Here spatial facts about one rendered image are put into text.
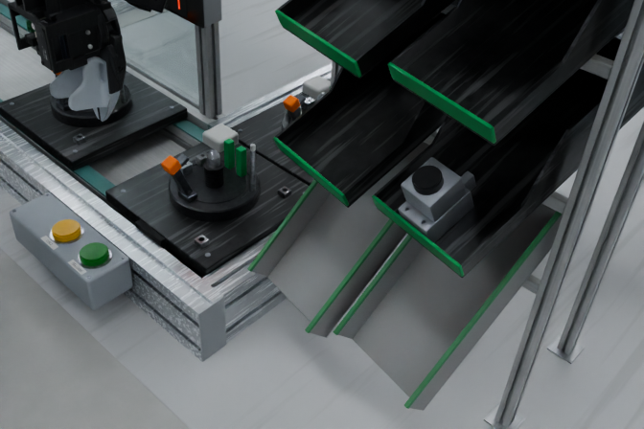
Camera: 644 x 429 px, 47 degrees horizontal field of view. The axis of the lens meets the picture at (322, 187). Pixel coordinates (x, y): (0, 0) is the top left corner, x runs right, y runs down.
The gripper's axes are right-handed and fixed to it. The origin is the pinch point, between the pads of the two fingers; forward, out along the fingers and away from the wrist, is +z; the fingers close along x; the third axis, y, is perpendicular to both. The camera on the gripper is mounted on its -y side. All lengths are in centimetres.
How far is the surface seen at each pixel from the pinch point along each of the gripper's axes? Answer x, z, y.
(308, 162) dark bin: 19.8, 3.9, -13.2
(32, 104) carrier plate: -46, 26, -12
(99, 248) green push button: -6.4, 26.1, 0.7
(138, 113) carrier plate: -31.3, 26.3, -24.4
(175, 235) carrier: -1.4, 26.3, -8.8
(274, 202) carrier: 3.2, 26.3, -24.4
